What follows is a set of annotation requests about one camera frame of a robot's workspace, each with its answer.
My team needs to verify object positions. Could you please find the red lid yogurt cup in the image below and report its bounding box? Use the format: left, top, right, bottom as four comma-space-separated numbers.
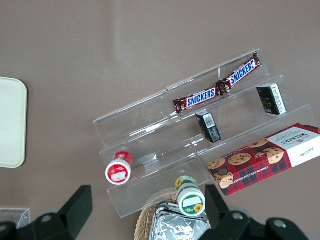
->
104, 150, 134, 185

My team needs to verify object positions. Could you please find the brown Snickers bar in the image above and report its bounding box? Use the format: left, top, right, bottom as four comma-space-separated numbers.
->
216, 51, 263, 95
172, 86, 221, 113

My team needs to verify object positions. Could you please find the red Walkers cookie box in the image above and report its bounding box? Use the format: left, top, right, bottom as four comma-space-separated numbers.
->
206, 122, 320, 197

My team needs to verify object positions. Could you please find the beige plastic tray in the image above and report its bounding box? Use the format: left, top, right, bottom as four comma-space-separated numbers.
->
0, 76, 28, 169

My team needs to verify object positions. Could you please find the small black carton box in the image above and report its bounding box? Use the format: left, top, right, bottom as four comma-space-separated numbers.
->
195, 111, 222, 144
256, 82, 288, 116

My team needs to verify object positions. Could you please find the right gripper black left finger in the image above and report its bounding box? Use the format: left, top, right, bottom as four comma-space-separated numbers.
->
18, 184, 94, 240

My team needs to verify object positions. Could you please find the clear acrylic step stand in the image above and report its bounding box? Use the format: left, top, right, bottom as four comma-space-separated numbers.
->
92, 48, 317, 220

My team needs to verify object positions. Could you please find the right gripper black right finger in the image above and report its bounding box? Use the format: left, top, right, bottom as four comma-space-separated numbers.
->
199, 184, 266, 240

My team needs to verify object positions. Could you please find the light oval wicker basket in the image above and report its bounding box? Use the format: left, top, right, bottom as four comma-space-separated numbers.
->
134, 188, 213, 240

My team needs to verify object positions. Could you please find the green lid yogurt cup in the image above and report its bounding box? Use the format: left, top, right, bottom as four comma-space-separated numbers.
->
174, 175, 206, 217

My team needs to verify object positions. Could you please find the silver foil container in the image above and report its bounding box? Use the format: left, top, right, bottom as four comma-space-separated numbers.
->
149, 202, 212, 240

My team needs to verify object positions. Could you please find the clear acrylic bottle rack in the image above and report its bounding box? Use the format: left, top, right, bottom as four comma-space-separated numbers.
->
0, 207, 32, 230

